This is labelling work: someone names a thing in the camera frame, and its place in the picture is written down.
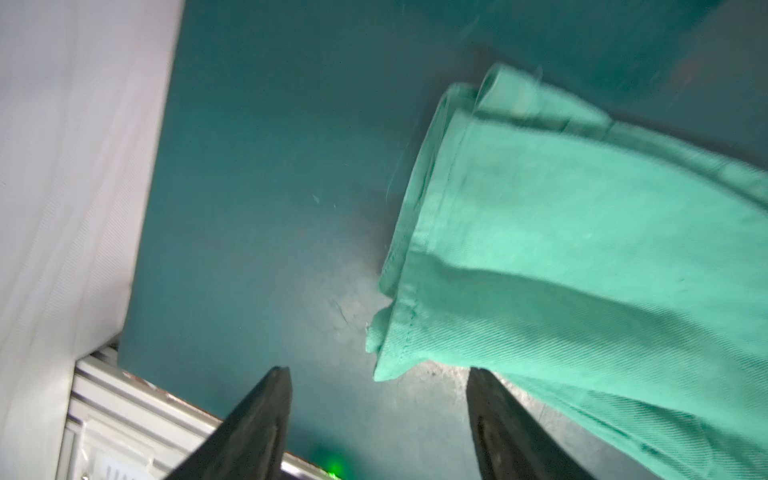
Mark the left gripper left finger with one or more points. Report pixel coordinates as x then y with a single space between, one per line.
250 442

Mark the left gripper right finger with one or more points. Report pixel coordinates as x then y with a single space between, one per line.
509 443

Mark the green long pants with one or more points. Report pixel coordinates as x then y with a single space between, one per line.
616 274

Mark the dark green table mat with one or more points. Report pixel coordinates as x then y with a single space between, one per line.
289 135

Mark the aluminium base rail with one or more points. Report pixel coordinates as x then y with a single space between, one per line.
120 426

